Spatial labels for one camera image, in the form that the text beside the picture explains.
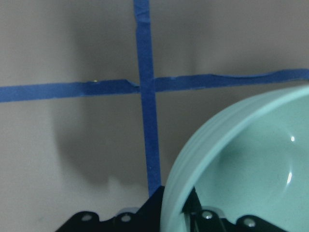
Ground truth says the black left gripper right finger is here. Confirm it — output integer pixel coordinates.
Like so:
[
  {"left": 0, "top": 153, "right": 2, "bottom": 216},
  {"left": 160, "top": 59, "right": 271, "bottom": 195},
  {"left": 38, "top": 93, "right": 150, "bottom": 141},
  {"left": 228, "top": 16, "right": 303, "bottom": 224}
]
[{"left": 181, "top": 188, "right": 284, "bottom": 232}]

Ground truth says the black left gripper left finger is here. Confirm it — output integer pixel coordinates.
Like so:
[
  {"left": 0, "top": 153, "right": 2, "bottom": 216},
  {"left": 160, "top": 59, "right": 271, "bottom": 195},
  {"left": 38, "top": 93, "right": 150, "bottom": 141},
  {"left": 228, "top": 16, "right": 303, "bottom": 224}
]
[{"left": 57, "top": 186, "right": 165, "bottom": 232}]

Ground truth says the green bowl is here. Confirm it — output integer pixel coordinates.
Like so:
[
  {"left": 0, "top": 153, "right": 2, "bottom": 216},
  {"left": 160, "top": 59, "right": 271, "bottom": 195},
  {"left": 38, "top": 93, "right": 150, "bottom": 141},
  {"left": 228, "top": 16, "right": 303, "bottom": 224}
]
[{"left": 160, "top": 86, "right": 309, "bottom": 232}]

